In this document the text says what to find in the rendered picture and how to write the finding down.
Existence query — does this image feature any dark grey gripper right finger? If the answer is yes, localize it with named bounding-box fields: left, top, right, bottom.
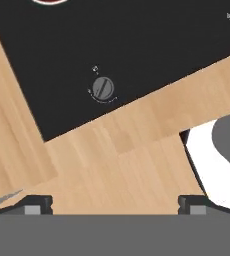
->
left=177, top=194, right=230, bottom=216

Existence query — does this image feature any grey round hob knob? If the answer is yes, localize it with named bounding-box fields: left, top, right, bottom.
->
left=91, top=76, right=116, bottom=101

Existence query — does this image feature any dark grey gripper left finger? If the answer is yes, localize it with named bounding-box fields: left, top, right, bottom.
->
left=0, top=194, right=54, bottom=216

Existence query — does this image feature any black glass hob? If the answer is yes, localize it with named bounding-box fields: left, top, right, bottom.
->
left=0, top=0, right=230, bottom=143

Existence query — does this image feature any white and grey appliance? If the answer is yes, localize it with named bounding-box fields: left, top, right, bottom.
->
left=179, top=110, right=230, bottom=214

